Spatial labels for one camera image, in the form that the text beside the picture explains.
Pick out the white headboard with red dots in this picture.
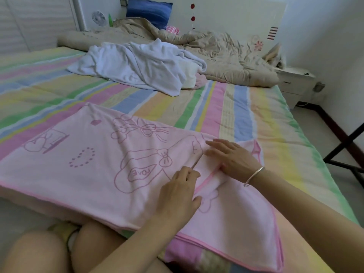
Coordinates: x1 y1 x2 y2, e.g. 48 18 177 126
122 0 288 69

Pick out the blue pillow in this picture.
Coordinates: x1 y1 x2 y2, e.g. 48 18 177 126
126 0 174 30

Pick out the striped pastel bed sheet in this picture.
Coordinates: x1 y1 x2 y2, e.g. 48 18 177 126
0 46 360 273

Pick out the person's left hand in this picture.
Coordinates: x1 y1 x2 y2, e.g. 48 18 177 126
155 166 203 228

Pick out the dark brown baseboard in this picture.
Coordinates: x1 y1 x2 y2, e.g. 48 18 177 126
298 102 364 168

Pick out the person's right forearm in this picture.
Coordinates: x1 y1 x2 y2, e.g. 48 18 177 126
250 170 364 273

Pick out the cream plush toy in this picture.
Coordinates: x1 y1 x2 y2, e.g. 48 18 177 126
263 44 288 69

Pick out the cream fleece blanket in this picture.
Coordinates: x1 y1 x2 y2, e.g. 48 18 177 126
179 62 200 90

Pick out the silver bracelet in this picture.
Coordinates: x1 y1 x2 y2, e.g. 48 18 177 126
243 165 266 188

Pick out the person's left forearm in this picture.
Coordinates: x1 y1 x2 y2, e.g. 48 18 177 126
88 216 185 273

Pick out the white nightstand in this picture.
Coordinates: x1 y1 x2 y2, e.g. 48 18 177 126
276 67 317 108

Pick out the beige quilt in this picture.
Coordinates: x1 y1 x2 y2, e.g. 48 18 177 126
57 17 281 88

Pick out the small white desk fan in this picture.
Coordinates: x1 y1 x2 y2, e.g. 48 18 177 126
91 11 108 28

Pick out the person's right hand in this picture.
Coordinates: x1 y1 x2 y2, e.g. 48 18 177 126
205 138 264 184

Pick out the white towel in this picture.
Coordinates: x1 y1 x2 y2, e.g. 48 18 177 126
67 38 208 97

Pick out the black clothes rack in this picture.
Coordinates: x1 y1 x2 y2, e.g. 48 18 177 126
323 122 364 188

